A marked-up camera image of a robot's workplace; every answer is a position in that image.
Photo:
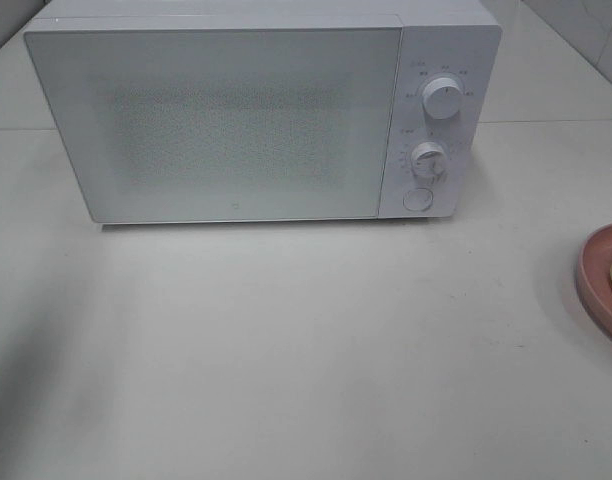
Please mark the round white door button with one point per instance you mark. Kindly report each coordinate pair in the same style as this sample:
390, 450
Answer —
418, 200

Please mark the pink round plate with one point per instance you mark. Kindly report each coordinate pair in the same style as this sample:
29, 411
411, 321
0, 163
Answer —
592, 276

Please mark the white microwave oven body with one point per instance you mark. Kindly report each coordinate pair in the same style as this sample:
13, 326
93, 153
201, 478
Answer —
436, 37

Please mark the upper white power knob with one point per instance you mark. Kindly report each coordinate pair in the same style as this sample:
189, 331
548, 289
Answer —
442, 96

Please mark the white microwave door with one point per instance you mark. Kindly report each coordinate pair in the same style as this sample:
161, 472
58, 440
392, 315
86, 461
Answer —
203, 126

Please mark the white timer knob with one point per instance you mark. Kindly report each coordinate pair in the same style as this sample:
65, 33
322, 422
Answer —
428, 160

